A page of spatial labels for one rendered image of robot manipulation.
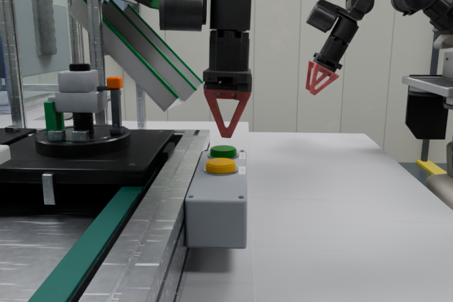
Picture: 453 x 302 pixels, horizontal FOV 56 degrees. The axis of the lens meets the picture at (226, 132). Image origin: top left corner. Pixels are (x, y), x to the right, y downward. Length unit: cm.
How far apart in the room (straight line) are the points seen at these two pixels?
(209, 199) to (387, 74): 364
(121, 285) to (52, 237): 19
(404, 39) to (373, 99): 58
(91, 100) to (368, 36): 349
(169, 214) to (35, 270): 14
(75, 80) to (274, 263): 38
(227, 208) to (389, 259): 23
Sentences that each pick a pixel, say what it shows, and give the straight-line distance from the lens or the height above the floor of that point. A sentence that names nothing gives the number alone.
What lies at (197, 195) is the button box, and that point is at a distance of 48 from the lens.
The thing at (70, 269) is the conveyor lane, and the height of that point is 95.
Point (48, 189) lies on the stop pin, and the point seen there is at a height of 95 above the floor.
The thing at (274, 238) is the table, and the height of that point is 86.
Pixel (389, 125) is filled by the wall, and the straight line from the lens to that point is 413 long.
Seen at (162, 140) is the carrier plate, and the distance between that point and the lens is 70.
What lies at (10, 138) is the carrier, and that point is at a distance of 79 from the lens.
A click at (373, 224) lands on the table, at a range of 69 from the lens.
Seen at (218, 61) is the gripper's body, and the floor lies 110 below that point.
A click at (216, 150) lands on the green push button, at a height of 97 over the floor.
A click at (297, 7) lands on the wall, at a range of 389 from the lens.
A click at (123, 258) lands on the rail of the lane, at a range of 37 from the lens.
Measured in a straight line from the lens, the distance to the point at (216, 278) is 52.
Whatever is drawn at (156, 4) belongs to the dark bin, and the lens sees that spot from 86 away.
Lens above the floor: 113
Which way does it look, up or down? 13 degrees down
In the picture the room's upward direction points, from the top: straight up
